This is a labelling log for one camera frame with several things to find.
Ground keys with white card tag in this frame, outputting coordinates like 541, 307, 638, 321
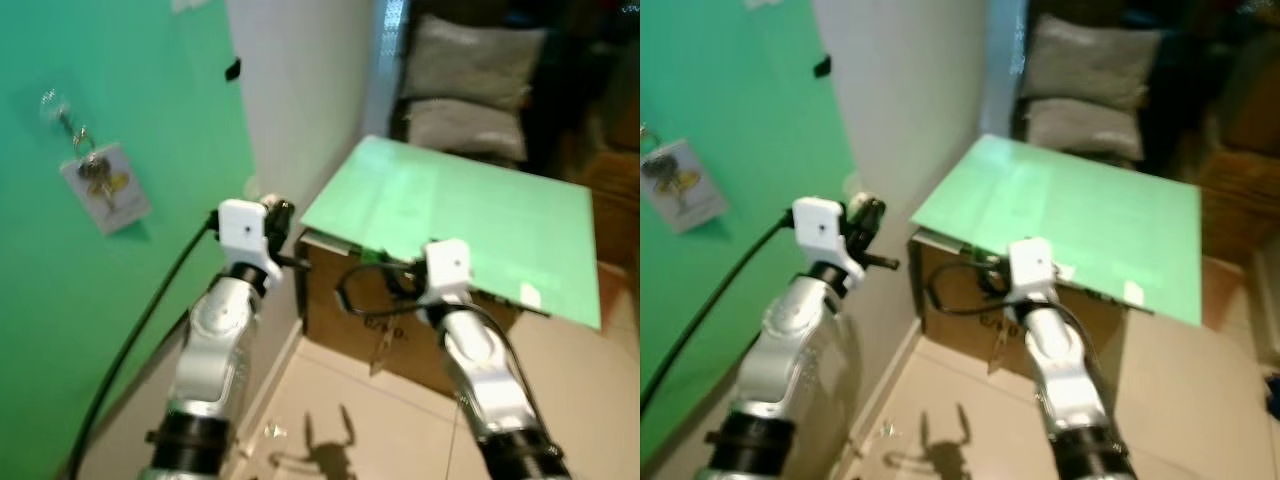
640, 125, 729, 234
55, 105, 152, 237

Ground light green board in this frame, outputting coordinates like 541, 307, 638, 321
300, 135, 604, 331
910, 133, 1201, 326

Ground grey Little Bear pillow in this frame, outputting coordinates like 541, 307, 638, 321
1020, 12, 1166, 109
1025, 97, 1146, 166
403, 12, 549, 111
405, 97, 531, 163

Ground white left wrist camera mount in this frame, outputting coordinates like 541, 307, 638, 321
792, 196, 866, 283
217, 198, 283, 287

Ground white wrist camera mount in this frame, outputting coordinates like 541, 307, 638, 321
792, 196, 866, 283
217, 198, 283, 287
1007, 237, 1058, 304
423, 238, 473, 307

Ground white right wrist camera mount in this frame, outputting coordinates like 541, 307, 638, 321
423, 238, 473, 307
1007, 237, 1058, 304

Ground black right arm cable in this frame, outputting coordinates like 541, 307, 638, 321
927, 260, 1113, 421
335, 262, 546, 441

